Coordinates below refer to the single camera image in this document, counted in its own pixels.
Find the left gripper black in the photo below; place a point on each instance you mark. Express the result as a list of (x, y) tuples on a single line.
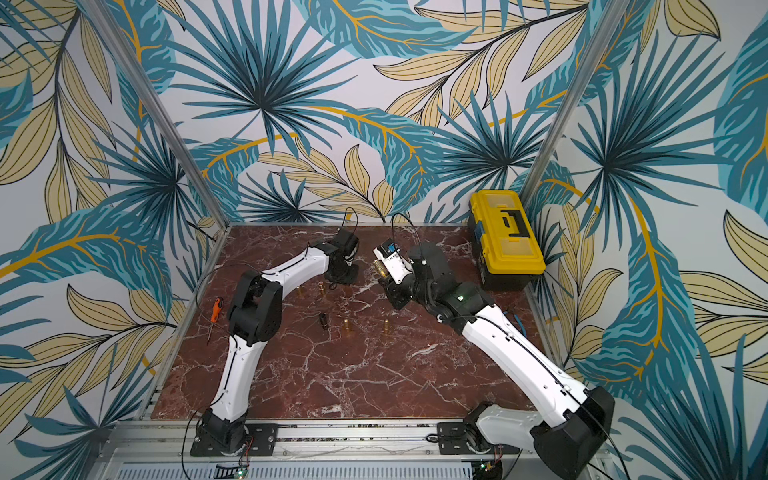
[(352, 277)]

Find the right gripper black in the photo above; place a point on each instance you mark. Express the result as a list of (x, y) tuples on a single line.
[(396, 291)]

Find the gold lipstick cap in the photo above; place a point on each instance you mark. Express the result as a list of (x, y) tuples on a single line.
[(381, 270)]

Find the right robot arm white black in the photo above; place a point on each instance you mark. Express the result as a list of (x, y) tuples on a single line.
[(571, 422)]

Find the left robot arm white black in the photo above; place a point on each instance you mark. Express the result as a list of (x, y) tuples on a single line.
[(255, 316)]

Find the yellow black toolbox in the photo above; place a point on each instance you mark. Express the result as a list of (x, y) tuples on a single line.
[(506, 252)]

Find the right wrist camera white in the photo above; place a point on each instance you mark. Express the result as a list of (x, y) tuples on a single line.
[(389, 253)]

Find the blue handled tool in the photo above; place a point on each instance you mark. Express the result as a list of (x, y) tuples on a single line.
[(515, 319)]

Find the orange handled screwdriver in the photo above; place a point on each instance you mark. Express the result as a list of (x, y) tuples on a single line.
[(214, 316)]

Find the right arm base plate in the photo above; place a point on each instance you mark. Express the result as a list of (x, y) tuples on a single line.
[(458, 438)]

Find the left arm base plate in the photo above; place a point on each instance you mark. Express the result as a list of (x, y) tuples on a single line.
[(252, 439)]

